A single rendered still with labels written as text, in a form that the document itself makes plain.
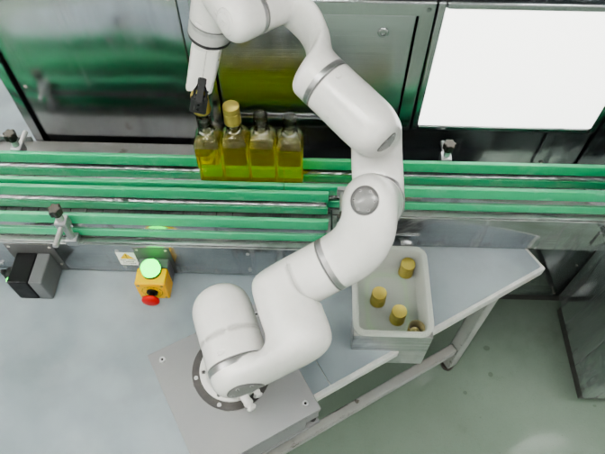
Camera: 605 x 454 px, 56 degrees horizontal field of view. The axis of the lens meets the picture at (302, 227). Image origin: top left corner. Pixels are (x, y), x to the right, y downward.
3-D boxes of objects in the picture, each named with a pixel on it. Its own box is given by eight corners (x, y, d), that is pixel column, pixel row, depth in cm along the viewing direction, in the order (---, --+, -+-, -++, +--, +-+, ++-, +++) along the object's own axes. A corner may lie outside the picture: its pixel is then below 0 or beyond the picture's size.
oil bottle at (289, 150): (303, 185, 136) (303, 122, 118) (302, 204, 133) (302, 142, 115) (280, 185, 136) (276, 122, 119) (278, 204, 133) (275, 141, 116)
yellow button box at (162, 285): (175, 273, 138) (169, 258, 131) (170, 301, 134) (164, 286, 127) (147, 273, 138) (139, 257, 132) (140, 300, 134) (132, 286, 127)
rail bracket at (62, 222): (85, 237, 129) (65, 203, 117) (76, 266, 124) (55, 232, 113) (67, 237, 129) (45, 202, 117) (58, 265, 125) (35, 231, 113)
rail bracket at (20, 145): (46, 153, 142) (24, 115, 131) (38, 174, 139) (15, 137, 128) (31, 153, 143) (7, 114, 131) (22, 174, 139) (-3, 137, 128)
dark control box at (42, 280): (63, 270, 138) (50, 252, 131) (54, 300, 134) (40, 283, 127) (30, 269, 138) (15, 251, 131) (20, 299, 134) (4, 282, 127)
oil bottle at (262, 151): (278, 183, 137) (275, 120, 119) (277, 202, 134) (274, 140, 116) (256, 183, 137) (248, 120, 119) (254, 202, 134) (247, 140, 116)
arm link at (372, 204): (349, 285, 91) (430, 242, 88) (332, 296, 78) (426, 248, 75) (311, 210, 93) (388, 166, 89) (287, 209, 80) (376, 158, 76)
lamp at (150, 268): (163, 262, 131) (160, 256, 128) (159, 279, 128) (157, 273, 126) (143, 262, 131) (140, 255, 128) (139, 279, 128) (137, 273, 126)
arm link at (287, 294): (330, 250, 91) (369, 341, 84) (211, 315, 97) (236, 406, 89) (306, 231, 83) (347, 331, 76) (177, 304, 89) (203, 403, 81)
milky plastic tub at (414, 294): (419, 264, 139) (426, 246, 131) (428, 351, 126) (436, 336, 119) (348, 262, 139) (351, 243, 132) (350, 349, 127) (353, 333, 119)
